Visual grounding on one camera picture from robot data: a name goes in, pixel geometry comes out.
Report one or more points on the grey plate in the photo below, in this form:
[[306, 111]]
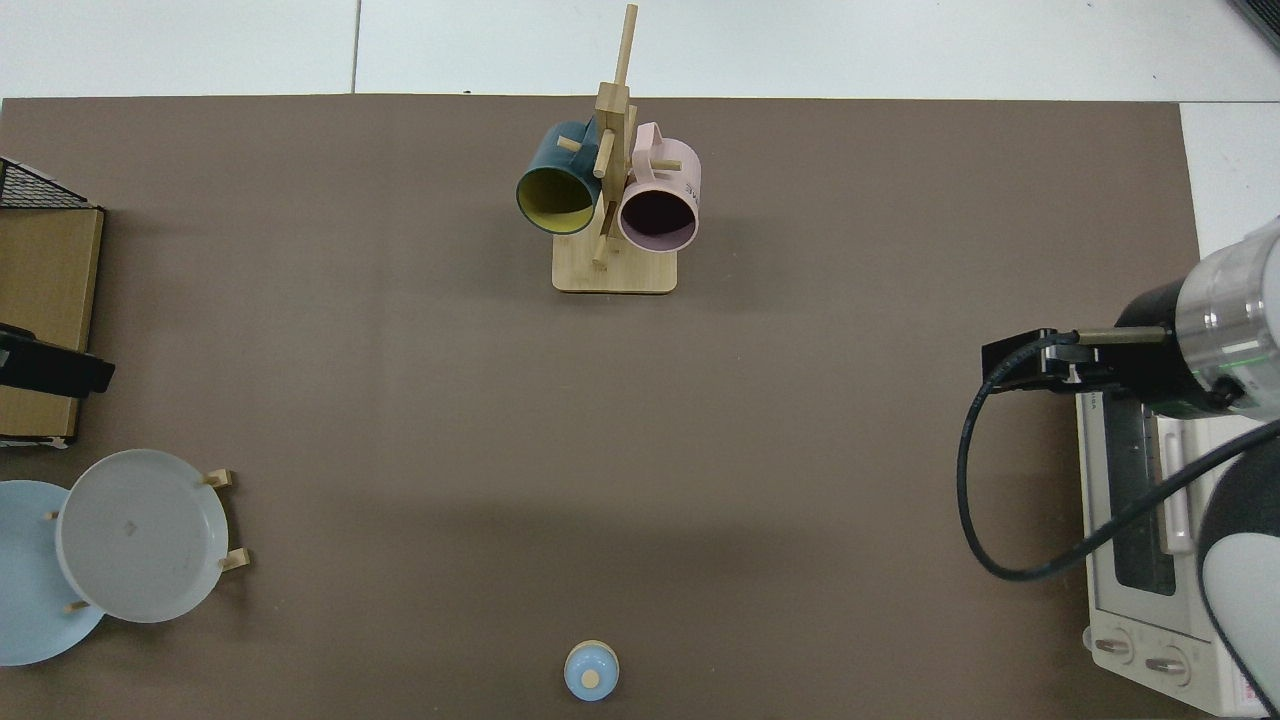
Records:
[[140, 560]]

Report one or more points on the light blue plate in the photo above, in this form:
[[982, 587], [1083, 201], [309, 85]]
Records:
[[25, 580]]

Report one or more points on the pale toaster oven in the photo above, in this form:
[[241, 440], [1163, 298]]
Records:
[[1130, 600]]

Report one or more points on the wooden plate rack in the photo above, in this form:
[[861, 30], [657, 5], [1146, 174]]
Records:
[[240, 559]]

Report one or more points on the brown table cloth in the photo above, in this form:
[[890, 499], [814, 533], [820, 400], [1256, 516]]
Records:
[[400, 350]]

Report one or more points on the dark grey panel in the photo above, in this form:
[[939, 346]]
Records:
[[1265, 15]]

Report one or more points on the teal mug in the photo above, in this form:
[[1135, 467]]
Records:
[[550, 160]]

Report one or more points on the pink mug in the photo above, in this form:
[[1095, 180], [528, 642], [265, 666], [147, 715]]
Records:
[[640, 185]]

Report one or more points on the wooden cup stand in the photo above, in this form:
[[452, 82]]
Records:
[[615, 275]]

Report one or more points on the small blue round knob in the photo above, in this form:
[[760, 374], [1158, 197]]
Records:
[[580, 665]]

